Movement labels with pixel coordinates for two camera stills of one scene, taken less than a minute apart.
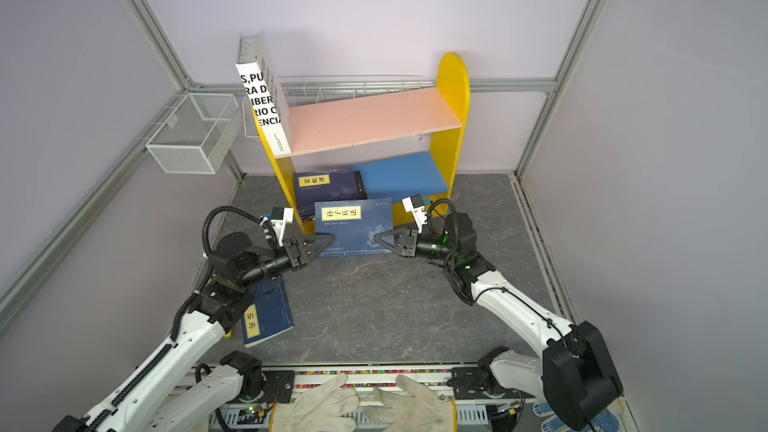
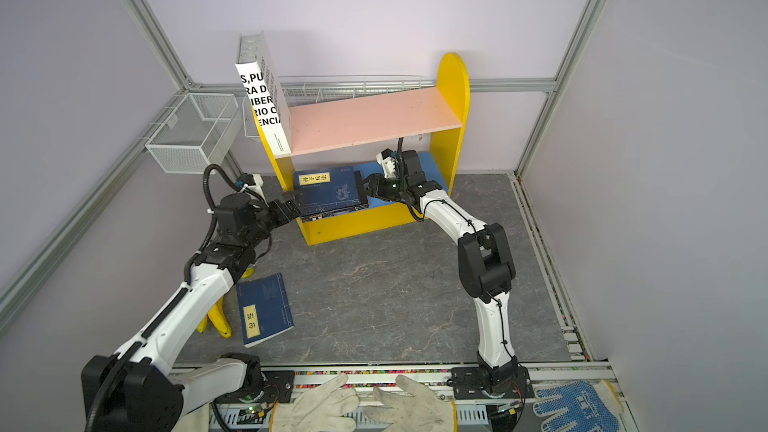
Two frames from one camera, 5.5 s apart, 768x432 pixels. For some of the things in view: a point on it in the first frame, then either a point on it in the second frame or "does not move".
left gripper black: x=295 y=248 -> x=284 y=217
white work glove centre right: x=420 y=412 does not move
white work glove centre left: x=326 y=407 does not move
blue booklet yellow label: x=353 y=225 -> x=327 y=188
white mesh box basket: x=192 y=139 does not move
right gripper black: x=409 y=236 -> x=377 y=188
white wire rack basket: x=309 y=90 does not move
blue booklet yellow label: x=269 y=313 does not move
